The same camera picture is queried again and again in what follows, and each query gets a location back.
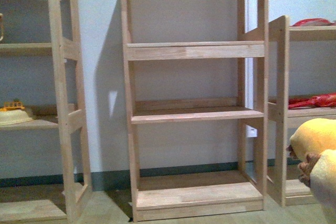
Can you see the yellow plush toy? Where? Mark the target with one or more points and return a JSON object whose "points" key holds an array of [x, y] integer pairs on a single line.
{"points": [[313, 144]]}

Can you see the middle wooden shelf unit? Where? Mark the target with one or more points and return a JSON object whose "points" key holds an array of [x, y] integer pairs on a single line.
{"points": [[195, 92]]}

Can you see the wooden shelf unit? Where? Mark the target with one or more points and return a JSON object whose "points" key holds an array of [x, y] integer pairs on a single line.
{"points": [[25, 204], [195, 92], [283, 186]]}

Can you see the left wooden shelf unit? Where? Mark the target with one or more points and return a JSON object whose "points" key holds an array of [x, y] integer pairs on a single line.
{"points": [[25, 204]]}

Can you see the yellow plastic fence toy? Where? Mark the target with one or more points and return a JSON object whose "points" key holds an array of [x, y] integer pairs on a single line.
{"points": [[13, 105]]}

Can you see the right wooden shelf unit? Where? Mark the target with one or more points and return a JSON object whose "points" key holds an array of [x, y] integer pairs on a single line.
{"points": [[283, 186]]}

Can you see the cream plastic bowl toy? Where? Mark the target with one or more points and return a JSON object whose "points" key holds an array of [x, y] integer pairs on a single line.
{"points": [[10, 117]]}

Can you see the red toy on upper shelf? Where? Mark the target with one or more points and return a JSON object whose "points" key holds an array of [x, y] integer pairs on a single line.
{"points": [[313, 22]]}

